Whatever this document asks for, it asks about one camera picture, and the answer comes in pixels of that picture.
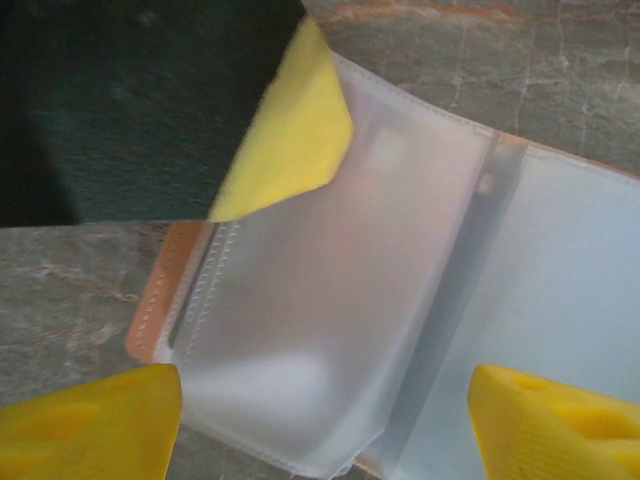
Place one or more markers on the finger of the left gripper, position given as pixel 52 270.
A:
pixel 150 100

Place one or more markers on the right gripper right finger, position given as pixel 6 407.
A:
pixel 560 435

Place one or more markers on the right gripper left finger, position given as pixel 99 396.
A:
pixel 90 430

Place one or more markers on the brown leather card holder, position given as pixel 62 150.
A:
pixel 325 300

